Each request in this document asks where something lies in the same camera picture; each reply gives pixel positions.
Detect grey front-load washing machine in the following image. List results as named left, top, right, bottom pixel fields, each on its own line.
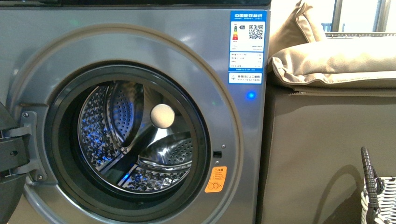
left=0, top=0, right=270, bottom=224

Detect open washing machine door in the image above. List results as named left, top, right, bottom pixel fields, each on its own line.
left=0, top=104, right=30, bottom=224

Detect small white blue sticker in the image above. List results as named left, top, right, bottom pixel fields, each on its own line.
left=228, top=72, right=263, bottom=84

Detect stainless steel washer drum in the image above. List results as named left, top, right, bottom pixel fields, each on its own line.
left=77, top=81, right=193, bottom=195

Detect orange warning sticker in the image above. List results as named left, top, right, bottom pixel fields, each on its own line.
left=205, top=166, right=227, bottom=193

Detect blue energy label sticker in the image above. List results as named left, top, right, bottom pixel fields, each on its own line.
left=229, top=10, right=267, bottom=72

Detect brown sofa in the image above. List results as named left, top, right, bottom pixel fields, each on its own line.
left=256, top=74, right=396, bottom=224

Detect beige back cushion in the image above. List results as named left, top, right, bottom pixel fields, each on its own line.
left=268, top=0, right=326, bottom=60

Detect beige seat cushion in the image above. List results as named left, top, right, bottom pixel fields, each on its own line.
left=268, top=36, right=396, bottom=91

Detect white woven laundry basket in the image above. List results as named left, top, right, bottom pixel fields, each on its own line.
left=361, top=176, right=396, bottom=224

